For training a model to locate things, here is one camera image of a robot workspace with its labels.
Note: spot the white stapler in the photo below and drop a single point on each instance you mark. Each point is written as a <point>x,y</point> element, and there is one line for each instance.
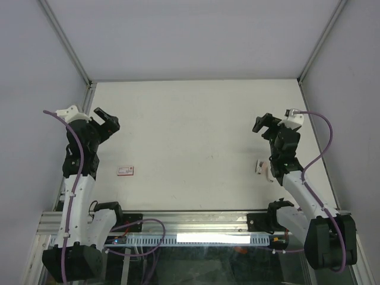
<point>263,168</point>

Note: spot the left aluminium frame post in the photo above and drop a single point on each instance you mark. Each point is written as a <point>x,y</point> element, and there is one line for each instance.
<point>64,40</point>

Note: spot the aluminium frame post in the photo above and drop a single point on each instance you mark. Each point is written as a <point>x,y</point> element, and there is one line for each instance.
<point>341,4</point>
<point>64,40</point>

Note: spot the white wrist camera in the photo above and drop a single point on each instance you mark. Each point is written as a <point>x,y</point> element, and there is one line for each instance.
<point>293,119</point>
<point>71,114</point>

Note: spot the white slotted cable duct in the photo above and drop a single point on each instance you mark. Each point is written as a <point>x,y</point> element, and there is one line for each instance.
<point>189,240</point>

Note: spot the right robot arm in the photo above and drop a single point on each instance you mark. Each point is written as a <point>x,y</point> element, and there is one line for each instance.
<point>328,237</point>

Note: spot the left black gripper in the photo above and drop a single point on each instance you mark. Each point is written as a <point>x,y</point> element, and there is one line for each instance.
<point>110,126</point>

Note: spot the right aluminium frame post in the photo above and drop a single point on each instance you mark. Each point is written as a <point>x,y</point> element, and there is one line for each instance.
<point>341,4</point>

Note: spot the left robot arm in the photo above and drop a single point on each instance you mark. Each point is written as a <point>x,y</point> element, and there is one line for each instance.
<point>77,252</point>

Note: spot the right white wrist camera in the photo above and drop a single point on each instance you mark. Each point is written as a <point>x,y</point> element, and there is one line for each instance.
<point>293,119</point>

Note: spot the aluminium mounting rail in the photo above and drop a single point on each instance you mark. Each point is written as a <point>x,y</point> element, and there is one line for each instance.
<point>217,222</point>

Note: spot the red white staple box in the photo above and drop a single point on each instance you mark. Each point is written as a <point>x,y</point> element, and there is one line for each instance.
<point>125,171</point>

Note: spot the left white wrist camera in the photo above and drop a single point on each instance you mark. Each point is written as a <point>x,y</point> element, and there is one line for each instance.
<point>71,114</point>

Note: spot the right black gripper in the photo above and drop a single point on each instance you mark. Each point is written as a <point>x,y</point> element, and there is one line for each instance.
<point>267,120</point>

